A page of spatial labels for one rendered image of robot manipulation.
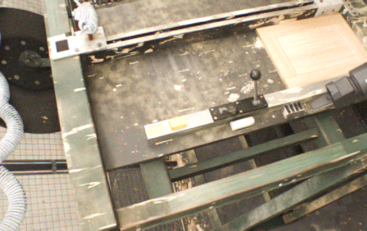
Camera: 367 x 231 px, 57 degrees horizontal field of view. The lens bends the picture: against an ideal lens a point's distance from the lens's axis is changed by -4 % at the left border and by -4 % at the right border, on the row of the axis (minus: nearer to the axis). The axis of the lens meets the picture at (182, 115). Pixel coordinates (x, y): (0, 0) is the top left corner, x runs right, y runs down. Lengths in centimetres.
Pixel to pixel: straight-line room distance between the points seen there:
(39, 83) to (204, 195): 107
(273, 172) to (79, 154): 58
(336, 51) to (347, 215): 138
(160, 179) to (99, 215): 26
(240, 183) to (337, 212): 162
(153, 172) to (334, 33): 94
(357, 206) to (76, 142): 195
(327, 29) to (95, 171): 109
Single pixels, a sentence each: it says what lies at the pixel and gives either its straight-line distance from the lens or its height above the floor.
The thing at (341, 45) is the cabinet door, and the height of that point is 97.
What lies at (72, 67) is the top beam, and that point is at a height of 188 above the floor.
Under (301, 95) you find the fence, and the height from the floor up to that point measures 123.
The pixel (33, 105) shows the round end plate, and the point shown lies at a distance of 172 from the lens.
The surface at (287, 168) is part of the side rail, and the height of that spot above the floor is 138.
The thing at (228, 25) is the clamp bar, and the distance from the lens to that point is 137.
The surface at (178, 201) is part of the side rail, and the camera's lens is 102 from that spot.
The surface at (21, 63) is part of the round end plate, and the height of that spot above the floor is 190.
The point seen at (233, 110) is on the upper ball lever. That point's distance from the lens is 104.
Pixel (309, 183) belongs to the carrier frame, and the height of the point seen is 79.
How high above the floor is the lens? 232
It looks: 39 degrees down
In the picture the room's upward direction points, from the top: 85 degrees counter-clockwise
